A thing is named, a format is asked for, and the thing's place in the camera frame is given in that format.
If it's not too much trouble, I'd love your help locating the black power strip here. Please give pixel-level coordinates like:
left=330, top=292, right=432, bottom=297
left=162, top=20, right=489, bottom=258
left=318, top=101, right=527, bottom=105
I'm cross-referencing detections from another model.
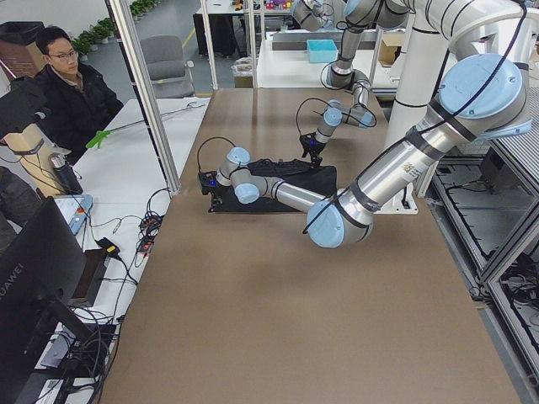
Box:
left=136, top=212, right=164, bottom=257

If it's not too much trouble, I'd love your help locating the cardboard box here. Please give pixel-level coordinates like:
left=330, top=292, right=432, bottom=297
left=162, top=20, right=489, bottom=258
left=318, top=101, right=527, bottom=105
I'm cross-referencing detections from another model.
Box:
left=378, top=32, right=405, bottom=67

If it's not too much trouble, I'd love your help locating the black power adapter yellow label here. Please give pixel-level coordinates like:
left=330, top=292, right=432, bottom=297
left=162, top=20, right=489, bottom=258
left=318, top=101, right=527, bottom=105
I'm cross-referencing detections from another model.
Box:
left=96, top=237, right=120, bottom=259

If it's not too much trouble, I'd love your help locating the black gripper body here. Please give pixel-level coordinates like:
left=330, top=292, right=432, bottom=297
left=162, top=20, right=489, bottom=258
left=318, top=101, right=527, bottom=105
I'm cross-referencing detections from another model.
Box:
left=204, top=183, right=232, bottom=210
left=299, top=132, right=326, bottom=159

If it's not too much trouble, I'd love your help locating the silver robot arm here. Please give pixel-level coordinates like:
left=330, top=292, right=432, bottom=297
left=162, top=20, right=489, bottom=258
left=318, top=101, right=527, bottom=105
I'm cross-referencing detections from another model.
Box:
left=300, top=1, right=408, bottom=167
left=199, top=1, right=538, bottom=247

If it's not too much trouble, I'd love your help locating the blue teach pendant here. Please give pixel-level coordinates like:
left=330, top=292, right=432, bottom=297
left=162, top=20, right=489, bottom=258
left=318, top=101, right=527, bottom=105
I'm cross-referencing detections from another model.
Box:
left=53, top=194, right=93, bottom=235

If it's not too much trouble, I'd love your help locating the black graphic t-shirt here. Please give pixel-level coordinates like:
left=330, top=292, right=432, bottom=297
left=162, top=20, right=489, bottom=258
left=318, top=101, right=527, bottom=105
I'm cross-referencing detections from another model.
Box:
left=208, top=158, right=337, bottom=214

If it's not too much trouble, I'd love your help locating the blue plastic bin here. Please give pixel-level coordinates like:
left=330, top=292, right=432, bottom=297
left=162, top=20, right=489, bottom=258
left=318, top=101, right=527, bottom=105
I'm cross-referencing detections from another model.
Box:
left=307, top=39, right=338, bottom=64

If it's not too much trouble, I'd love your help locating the aluminium frame post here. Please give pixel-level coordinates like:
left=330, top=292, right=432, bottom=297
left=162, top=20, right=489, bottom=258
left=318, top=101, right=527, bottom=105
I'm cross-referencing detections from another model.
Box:
left=104, top=0, right=181, bottom=196

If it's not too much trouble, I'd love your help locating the black box device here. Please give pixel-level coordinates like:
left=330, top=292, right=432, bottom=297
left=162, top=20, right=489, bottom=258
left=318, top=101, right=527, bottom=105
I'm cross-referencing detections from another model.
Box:
left=69, top=248, right=110, bottom=307

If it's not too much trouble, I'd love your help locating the seated man black jacket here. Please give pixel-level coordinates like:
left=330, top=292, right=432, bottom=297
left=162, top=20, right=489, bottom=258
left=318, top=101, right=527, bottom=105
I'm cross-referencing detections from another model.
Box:
left=35, top=26, right=123, bottom=164

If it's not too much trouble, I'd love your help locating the black Huawei monitor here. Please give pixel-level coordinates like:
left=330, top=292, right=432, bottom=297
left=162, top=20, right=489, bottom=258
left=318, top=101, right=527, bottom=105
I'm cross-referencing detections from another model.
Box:
left=1, top=197, right=106, bottom=403

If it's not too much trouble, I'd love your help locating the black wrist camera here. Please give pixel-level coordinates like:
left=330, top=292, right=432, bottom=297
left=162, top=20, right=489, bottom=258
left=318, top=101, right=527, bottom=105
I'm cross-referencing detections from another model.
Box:
left=198, top=171, right=219, bottom=195

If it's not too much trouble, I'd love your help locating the grey office chair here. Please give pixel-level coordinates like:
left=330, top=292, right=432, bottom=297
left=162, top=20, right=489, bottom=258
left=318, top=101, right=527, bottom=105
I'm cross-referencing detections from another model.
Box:
left=140, top=35, right=195, bottom=98

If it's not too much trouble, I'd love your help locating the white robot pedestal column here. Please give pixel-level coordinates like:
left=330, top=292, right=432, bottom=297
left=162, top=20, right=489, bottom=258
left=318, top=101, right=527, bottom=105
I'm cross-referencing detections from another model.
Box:
left=355, top=0, right=502, bottom=215

